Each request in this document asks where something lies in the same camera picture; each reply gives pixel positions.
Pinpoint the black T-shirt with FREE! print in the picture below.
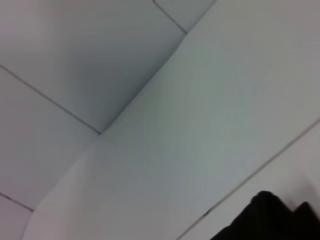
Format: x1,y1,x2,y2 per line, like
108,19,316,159
209,190,320,240

